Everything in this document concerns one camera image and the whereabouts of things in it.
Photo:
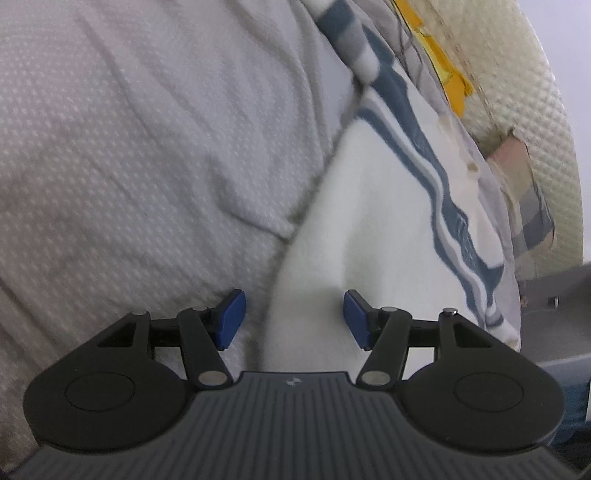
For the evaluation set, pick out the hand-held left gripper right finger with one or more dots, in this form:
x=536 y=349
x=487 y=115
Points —
x=358 y=318

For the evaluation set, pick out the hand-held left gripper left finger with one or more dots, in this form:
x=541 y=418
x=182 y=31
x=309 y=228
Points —
x=230 y=318

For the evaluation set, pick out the grey cabinet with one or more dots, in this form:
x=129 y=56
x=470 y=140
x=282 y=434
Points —
x=554 y=318

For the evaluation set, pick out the grey duvet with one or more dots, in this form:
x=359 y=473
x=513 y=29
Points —
x=138 y=138

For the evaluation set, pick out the plaid pillow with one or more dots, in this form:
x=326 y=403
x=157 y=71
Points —
x=531 y=207

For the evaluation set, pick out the yellow pillow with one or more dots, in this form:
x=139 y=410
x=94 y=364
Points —
x=455 y=85

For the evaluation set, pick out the cream quilted headboard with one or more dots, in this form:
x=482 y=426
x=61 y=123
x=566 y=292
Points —
x=521 y=92

